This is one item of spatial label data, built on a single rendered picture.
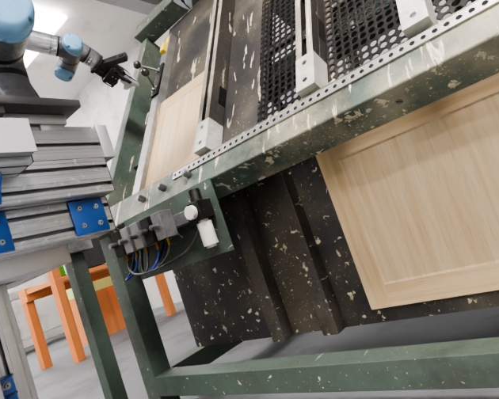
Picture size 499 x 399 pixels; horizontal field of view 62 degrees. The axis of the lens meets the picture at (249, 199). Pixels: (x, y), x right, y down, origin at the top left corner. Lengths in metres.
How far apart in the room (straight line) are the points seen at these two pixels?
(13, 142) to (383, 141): 0.94
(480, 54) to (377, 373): 0.80
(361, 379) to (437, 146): 0.66
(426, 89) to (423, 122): 0.22
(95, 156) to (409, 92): 0.77
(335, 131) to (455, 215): 0.40
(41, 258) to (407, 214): 0.98
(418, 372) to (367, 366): 0.13
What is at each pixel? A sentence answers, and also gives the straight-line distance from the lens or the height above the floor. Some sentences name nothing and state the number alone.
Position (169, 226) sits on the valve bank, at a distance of 1.36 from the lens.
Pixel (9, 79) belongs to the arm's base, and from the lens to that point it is 1.11.
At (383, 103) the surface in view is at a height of 0.79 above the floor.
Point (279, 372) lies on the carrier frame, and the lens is 1.38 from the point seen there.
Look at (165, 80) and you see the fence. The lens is 2.08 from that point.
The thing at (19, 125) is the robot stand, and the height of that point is 0.93.
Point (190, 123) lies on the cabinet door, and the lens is 1.66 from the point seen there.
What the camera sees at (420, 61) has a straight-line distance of 1.02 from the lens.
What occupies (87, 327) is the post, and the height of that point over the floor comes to 0.47.
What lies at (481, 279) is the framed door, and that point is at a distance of 1.27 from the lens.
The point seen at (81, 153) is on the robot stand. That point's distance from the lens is 1.09.
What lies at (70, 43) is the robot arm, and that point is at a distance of 1.77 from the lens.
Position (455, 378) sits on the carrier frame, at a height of 0.13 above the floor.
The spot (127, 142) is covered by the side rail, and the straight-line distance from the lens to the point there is 2.09.
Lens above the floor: 0.59
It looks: 5 degrees up
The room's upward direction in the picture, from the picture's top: 19 degrees counter-clockwise
